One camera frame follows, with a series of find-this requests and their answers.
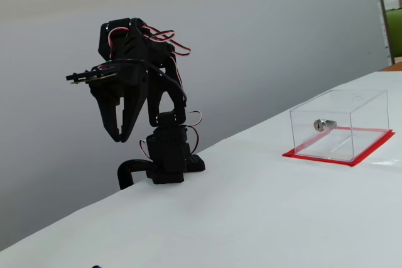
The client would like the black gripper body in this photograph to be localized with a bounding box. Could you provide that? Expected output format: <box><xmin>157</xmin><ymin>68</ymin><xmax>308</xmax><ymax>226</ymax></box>
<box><xmin>90</xmin><ymin>60</ymin><xmax>150</xmax><ymax>98</ymax></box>

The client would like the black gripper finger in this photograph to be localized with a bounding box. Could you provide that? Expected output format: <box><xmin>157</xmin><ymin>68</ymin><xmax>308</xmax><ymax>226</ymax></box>
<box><xmin>121</xmin><ymin>85</ymin><xmax>148</xmax><ymax>142</ymax></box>
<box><xmin>90</xmin><ymin>92</ymin><xmax>122</xmax><ymax>142</ymax></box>

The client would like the transparent plastic box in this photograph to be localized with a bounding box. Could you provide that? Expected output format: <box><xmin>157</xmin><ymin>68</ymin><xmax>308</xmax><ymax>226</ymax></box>
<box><xmin>288</xmin><ymin>88</ymin><xmax>390</xmax><ymax>163</ymax></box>

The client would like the black table clamp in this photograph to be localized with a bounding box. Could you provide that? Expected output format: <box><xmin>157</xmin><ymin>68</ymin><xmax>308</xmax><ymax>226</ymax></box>
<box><xmin>117</xmin><ymin>158</ymin><xmax>158</xmax><ymax>191</ymax></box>

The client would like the silver lock cylinder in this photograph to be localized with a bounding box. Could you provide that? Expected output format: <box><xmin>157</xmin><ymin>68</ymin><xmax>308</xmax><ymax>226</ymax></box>
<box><xmin>313</xmin><ymin>119</ymin><xmax>337</xmax><ymax>131</ymax></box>

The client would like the red tape rectangle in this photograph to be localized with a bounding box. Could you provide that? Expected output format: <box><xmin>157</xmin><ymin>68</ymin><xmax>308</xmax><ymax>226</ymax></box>
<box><xmin>281</xmin><ymin>126</ymin><xmax>396</xmax><ymax>168</ymax></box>

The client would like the green panel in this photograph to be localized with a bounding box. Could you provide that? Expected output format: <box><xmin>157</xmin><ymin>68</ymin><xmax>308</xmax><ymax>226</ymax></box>
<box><xmin>385</xmin><ymin>8</ymin><xmax>402</xmax><ymax>59</ymax></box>

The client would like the black camera cable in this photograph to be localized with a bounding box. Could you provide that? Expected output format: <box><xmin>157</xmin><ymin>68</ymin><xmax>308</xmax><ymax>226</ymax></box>
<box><xmin>108</xmin><ymin>57</ymin><xmax>188</xmax><ymax>109</ymax></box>

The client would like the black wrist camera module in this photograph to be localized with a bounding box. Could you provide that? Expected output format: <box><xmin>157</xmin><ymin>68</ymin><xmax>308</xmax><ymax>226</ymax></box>
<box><xmin>65</xmin><ymin>65</ymin><xmax>122</xmax><ymax>85</ymax></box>

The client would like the red white servo wire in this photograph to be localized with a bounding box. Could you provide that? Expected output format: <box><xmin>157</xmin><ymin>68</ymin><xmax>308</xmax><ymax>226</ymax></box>
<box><xmin>173</xmin><ymin>56</ymin><xmax>202</xmax><ymax>158</ymax></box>
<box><xmin>141</xmin><ymin>24</ymin><xmax>192</xmax><ymax>58</ymax></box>
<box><xmin>106</xmin><ymin>26</ymin><xmax>131</xmax><ymax>62</ymax></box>
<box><xmin>139</xmin><ymin>138</ymin><xmax>152</xmax><ymax>161</ymax></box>

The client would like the grey metal shelf post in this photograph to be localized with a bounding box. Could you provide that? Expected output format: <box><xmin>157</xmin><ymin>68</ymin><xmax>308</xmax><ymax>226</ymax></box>
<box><xmin>374</xmin><ymin>0</ymin><xmax>396</xmax><ymax>65</ymax></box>

